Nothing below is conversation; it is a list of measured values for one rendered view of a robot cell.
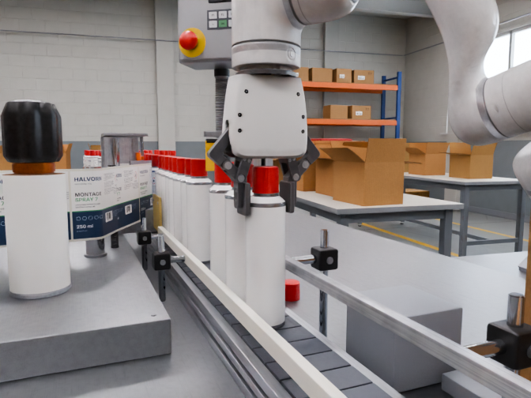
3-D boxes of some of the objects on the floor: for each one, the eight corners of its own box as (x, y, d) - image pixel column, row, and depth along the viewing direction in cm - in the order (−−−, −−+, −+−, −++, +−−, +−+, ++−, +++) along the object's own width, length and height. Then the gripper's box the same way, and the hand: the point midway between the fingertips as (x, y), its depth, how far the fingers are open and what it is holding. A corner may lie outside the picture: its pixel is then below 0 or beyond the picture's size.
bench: (353, 225, 642) (354, 170, 633) (403, 223, 664) (404, 169, 655) (461, 264, 432) (465, 182, 423) (528, 258, 455) (533, 180, 446)
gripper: (205, 54, 49) (208, 221, 51) (342, 66, 56) (339, 213, 58) (190, 66, 56) (192, 212, 58) (313, 75, 63) (310, 206, 65)
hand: (265, 199), depth 58 cm, fingers closed on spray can, 5 cm apart
